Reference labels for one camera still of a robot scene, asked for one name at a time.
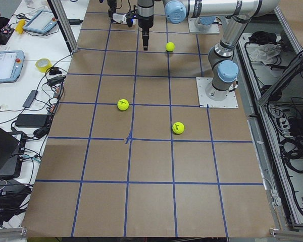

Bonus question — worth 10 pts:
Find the crumpled white cloth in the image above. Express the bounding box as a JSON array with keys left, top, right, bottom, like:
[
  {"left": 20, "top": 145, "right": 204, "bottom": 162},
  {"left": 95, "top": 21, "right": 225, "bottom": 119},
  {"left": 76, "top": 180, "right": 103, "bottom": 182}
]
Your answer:
[{"left": 249, "top": 43, "right": 282, "bottom": 65}]

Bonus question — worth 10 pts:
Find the black power brick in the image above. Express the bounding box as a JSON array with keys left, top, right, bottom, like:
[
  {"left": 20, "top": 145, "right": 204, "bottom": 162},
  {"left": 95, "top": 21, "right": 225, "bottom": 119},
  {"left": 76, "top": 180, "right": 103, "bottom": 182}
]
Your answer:
[{"left": 15, "top": 114, "right": 47, "bottom": 128}]

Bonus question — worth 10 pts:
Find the yellow tennis ball near right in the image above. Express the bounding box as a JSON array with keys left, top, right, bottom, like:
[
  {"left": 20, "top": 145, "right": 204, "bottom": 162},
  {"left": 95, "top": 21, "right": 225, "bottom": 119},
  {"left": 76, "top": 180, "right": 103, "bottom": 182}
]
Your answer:
[{"left": 117, "top": 99, "right": 129, "bottom": 111}]

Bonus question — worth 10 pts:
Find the yellow handled tool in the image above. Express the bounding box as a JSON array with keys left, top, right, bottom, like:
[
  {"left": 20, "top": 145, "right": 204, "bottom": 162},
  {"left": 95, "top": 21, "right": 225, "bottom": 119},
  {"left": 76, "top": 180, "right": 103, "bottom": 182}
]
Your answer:
[{"left": 15, "top": 19, "right": 26, "bottom": 34}]

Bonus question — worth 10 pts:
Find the far teach pendant tablet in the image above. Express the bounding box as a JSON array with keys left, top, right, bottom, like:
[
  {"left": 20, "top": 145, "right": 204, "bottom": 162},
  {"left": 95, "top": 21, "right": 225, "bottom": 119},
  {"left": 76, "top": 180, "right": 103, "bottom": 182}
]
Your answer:
[{"left": 23, "top": 10, "right": 57, "bottom": 35}]

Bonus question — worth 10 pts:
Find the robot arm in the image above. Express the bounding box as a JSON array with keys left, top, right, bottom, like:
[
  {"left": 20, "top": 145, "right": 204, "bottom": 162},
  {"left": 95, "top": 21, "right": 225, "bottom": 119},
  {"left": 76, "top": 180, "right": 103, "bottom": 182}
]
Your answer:
[
  {"left": 107, "top": 0, "right": 222, "bottom": 27},
  {"left": 163, "top": 0, "right": 279, "bottom": 101}
]

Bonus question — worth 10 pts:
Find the yellow tennis ball far right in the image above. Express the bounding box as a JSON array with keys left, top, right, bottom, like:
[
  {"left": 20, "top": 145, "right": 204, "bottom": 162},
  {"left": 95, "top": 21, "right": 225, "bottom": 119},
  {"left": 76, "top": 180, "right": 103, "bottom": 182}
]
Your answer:
[{"left": 172, "top": 122, "right": 185, "bottom": 135}]

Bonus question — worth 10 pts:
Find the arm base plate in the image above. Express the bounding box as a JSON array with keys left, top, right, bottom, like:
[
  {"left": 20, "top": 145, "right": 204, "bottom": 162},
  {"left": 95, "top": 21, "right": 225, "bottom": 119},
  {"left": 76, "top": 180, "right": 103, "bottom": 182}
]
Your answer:
[
  {"left": 188, "top": 18, "right": 220, "bottom": 35},
  {"left": 196, "top": 77, "right": 238, "bottom": 108}
]

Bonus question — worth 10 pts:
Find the grey usb hub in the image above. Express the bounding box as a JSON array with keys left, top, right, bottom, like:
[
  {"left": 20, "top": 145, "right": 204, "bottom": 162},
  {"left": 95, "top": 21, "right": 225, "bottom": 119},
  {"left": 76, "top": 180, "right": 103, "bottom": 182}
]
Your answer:
[{"left": 22, "top": 90, "right": 38, "bottom": 108}]

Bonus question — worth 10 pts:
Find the black laptop monitor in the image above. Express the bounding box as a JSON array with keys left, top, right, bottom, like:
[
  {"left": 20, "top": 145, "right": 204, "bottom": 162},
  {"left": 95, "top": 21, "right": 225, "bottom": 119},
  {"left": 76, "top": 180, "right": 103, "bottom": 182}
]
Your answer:
[{"left": 0, "top": 128, "right": 26, "bottom": 180}]

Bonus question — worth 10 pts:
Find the teach pendant tablet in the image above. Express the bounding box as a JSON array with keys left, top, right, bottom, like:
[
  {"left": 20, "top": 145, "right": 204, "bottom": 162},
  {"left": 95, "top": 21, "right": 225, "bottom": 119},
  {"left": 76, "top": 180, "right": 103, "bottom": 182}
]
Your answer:
[
  {"left": 0, "top": 50, "right": 25, "bottom": 83},
  {"left": 23, "top": 10, "right": 57, "bottom": 35}
]

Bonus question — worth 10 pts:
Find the yellow tape roll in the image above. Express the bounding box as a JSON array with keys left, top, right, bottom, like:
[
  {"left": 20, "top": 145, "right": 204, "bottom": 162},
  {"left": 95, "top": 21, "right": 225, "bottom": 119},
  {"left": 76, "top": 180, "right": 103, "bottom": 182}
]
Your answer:
[{"left": 35, "top": 58, "right": 53, "bottom": 73}]

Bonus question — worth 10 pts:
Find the black cable bundle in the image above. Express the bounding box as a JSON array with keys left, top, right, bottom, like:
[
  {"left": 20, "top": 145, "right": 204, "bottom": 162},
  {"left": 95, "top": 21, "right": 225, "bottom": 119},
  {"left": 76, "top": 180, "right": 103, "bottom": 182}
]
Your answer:
[{"left": 277, "top": 137, "right": 303, "bottom": 174}]

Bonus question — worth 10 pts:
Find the near teach pendant tablet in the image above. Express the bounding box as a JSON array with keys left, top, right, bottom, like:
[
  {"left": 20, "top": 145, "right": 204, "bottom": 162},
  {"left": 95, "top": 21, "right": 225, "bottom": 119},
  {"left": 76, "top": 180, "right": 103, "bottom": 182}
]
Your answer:
[{"left": 0, "top": 50, "right": 25, "bottom": 83}]

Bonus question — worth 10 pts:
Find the left aluminium frame column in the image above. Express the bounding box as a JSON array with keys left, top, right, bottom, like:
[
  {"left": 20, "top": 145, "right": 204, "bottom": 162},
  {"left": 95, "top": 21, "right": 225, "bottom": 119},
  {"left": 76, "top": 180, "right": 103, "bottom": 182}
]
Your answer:
[{"left": 47, "top": 0, "right": 78, "bottom": 54}]

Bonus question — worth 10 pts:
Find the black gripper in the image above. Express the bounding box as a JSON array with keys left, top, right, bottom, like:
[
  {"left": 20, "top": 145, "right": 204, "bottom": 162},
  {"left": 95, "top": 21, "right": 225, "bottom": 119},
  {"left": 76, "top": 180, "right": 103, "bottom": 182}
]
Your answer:
[
  {"left": 107, "top": 0, "right": 117, "bottom": 18},
  {"left": 126, "top": 11, "right": 154, "bottom": 51}
]

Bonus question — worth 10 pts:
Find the Wilson tennis ball can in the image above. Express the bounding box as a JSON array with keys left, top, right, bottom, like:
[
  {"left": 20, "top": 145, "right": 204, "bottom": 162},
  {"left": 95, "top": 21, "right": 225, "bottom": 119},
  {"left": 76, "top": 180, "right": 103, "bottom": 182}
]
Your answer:
[{"left": 111, "top": 13, "right": 136, "bottom": 25}]

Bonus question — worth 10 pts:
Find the yellow Head tennis ball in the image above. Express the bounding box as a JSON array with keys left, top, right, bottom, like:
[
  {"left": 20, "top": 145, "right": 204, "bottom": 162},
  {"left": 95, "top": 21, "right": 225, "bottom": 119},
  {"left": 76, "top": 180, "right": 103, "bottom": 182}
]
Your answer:
[{"left": 166, "top": 42, "right": 175, "bottom": 52}]

